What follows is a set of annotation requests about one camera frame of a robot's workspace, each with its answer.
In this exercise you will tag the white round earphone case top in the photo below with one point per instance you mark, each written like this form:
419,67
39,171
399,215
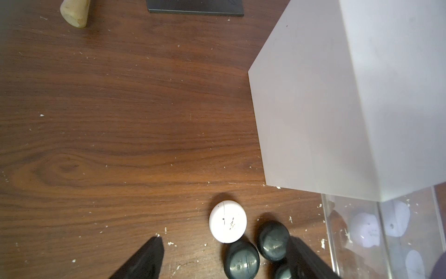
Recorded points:
228,222

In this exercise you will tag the black earphone case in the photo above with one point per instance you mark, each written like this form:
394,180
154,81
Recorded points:
282,272
241,260
272,239

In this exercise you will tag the purple earphone case top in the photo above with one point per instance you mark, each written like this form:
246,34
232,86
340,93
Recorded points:
396,217

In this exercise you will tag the clear drawer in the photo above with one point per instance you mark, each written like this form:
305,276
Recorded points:
426,233

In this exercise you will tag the white three-drawer cabinet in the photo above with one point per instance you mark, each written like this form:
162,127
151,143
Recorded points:
350,98

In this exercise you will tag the green toy rake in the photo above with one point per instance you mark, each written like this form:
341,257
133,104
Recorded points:
75,12

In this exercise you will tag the black earphone case upper right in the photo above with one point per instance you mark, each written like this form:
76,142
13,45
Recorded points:
272,239

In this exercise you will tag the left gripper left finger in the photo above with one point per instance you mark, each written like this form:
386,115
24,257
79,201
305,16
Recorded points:
146,263

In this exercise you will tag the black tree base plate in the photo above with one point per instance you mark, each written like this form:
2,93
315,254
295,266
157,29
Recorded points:
197,7

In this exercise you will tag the black earphone case middle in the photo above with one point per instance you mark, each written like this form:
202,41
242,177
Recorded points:
282,272

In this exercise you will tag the black earphone case upper left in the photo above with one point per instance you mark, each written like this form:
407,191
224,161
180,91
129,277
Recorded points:
241,260

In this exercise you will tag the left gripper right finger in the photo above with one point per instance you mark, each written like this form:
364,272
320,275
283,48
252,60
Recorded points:
304,263

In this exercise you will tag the purple earphone case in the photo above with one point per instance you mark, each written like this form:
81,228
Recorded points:
439,269
365,230
414,265
396,217

